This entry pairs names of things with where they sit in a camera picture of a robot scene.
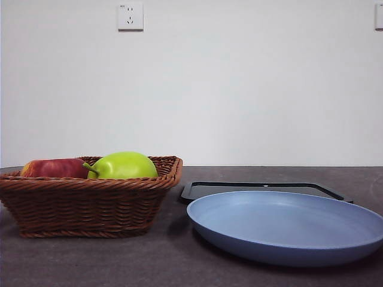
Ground blue round plate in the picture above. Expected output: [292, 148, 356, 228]
[186, 191, 383, 267]

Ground brown wicker basket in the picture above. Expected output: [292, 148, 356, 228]
[0, 155, 184, 239]

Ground green apple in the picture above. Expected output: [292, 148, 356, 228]
[83, 151, 159, 180]

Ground black flat tray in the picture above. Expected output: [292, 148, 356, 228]
[178, 181, 354, 205]

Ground red apple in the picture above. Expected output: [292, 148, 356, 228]
[20, 158, 90, 179]

